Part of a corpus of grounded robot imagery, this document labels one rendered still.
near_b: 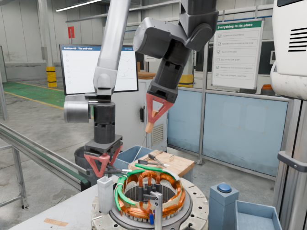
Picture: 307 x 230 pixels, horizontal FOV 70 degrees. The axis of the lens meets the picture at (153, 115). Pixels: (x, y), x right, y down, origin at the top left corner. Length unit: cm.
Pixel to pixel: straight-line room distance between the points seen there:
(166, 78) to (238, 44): 231
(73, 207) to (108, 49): 83
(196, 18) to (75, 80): 122
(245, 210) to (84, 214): 71
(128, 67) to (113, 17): 99
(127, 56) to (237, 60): 150
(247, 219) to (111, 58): 60
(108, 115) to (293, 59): 53
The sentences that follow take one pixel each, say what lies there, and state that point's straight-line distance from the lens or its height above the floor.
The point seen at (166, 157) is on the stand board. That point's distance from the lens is 97.
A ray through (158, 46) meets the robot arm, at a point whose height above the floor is 151.
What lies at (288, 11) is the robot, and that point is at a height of 161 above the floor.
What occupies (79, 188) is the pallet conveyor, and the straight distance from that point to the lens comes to 149.
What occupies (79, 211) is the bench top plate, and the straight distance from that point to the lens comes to 119.
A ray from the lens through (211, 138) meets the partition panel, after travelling 310.
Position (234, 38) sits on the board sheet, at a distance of 280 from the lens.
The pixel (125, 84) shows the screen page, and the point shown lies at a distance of 163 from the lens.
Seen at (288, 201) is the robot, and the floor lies 103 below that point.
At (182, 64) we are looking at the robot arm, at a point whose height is 147.
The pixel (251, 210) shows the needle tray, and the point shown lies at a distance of 78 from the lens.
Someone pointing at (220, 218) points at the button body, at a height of 94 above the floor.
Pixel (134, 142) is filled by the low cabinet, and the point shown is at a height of 31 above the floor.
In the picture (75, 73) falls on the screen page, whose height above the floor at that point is 138.
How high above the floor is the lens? 149
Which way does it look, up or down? 15 degrees down
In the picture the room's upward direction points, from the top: straight up
